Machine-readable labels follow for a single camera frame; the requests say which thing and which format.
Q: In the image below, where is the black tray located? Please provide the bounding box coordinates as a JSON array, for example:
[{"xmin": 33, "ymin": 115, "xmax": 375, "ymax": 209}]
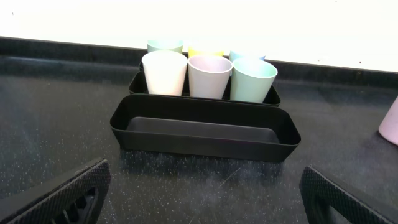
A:
[
  {"xmin": 109, "ymin": 94, "xmax": 302, "ymax": 163},
  {"xmin": 129, "ymin": 70, "xmax": 282, "ymax": 107}
]

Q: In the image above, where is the green cup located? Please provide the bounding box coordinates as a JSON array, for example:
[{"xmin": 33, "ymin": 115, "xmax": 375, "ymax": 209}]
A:
[
  {"xmin": 229, "ymin": 57, "xmax": 279, "ymax": 104},
  {"xmin": 147, "ymin": 39, "xmax": 184, "ymax": 54}
]

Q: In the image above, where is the white cup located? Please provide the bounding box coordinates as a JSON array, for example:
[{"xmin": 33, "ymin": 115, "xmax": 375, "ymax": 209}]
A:
[{"xmin": 141, "ymin": 50, "xmax": 189, "ymax": 96}]

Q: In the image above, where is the grey cup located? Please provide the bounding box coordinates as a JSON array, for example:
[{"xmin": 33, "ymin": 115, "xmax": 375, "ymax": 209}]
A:
[{"xmin": 187, "ymin": 55, "xmax": 233, "ymax": 100}]

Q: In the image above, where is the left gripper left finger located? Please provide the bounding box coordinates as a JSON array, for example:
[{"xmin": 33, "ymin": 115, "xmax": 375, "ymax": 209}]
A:
[{"xmin": 0, "ymin": 157, "xmax": 112, "ymax": 224}]

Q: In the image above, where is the yellow cup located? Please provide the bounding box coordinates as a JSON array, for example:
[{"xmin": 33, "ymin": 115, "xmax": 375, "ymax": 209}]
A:
[{"xmin": 187, "ymin": 46, "xmax": 224, "ymax": 59}]

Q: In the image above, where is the blue cup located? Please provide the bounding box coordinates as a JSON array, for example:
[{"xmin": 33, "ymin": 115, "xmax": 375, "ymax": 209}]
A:
[{"xmin": 229, "ymin": 50, "xmax": 266, "ymax": 77}]

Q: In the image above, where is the pink cup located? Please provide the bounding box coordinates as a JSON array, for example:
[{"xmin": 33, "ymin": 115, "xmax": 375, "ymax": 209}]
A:
[{"xmin": 378, "ymin": 95, "xmax": 398, "ymax": 146}]

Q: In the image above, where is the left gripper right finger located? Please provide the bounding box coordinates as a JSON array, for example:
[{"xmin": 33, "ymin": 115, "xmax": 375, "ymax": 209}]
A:
[{"xmin": 299, "ymin": 165, "xmax": 398, "ymax": 224}]

